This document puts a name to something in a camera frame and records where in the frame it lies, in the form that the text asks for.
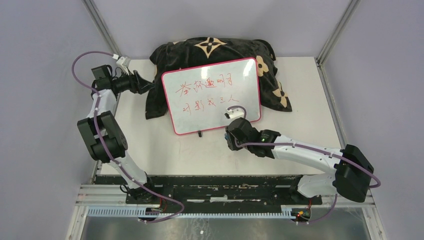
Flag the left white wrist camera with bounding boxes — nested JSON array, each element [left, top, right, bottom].
[[116, 56, 131, 75]]

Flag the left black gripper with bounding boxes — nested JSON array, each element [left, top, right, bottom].
[[111, 67, 156, 95]]

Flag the pink framed whiteboard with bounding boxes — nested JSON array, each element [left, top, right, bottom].
[[161, 57, 262, 135]]

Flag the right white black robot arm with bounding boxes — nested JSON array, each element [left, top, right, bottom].
[[225, 117, 381, 204]]

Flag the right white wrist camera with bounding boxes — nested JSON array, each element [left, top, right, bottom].
[[224, 108, 246, 120]]

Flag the black floral plush pillow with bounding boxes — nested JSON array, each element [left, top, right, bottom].
[[145, 36, 293, 120]]

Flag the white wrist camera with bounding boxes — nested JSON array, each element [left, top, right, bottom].
[[224, 108, 246, 120], [116, 56, 131, 75]]

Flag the aluminium frame rail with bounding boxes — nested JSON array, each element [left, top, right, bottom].
[[75, 184, 376, 208]]

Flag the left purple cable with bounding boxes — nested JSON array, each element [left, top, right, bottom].
[[71, 50, 186, 224]]

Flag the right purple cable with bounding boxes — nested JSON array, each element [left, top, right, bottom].
[[226, 105, 382, 224]]

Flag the purple cable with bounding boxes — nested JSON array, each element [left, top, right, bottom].
[[226, 105, 382, 224], [71, 50, 186, 224]]

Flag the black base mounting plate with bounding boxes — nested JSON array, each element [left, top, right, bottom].
[[94, 175, 323, 214]]

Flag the grey slotted cable duct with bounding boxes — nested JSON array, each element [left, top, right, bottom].
[[86, 206, 295, 220]]

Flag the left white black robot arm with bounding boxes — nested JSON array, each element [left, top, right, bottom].
[[77, 65, 158, 204]]

